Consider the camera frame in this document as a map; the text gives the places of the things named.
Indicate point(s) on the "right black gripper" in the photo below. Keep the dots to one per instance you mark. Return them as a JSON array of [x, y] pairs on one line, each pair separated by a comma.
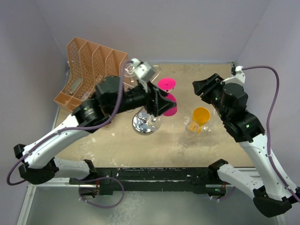
[[213, 82]]

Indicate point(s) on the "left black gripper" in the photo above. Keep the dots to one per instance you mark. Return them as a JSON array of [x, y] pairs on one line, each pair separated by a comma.
[[155, 104]]

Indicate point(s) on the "clear wine glass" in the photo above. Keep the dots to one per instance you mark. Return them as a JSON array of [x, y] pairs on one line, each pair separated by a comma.
[[154, 123], [130, 74]]

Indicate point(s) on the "pink plastic goblet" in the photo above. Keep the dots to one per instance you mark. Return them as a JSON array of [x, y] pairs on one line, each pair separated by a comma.
[[167, 85]]

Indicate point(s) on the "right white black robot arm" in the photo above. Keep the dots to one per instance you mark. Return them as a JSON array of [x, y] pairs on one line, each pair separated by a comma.
[[271, 195]]

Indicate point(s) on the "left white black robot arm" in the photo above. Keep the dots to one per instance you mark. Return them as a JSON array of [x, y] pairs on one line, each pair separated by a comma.
[[38, 162]]

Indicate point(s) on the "chrome wine glass rack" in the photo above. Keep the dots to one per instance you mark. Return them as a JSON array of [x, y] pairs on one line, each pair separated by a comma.
[[141, 118]]

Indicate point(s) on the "orange plastic goblet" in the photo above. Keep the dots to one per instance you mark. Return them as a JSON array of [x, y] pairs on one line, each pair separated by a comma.
[[201, 116]]

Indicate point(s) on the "small clear glass orange inside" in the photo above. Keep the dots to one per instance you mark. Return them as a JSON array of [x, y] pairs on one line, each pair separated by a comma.
[[192, 126]]

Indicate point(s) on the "clear glass behind orange goblet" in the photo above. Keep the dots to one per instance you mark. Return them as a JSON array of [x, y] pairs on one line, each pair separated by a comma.
[[209, 126]]

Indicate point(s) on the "clear glass front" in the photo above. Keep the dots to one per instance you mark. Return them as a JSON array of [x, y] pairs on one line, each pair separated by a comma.
[[184, 142]]

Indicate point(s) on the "orange plastic file organizer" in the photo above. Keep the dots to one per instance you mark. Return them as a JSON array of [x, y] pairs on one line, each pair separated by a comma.
[[91, 62]]

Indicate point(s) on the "grey card in organizer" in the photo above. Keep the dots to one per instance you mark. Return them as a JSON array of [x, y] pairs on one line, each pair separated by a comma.
[[74, 86]]

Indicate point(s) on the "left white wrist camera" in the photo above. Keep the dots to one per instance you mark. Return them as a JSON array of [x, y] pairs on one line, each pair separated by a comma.
[[143, 70]]

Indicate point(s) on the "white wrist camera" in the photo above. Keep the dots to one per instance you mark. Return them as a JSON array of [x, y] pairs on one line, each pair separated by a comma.
[[143, 70], [236, 73]]

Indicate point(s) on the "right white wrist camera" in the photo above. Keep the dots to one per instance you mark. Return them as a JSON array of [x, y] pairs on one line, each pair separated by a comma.
[[236, 73]]

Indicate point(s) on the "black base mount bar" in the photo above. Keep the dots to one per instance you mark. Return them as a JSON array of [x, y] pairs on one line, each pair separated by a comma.
[[198, 180]]

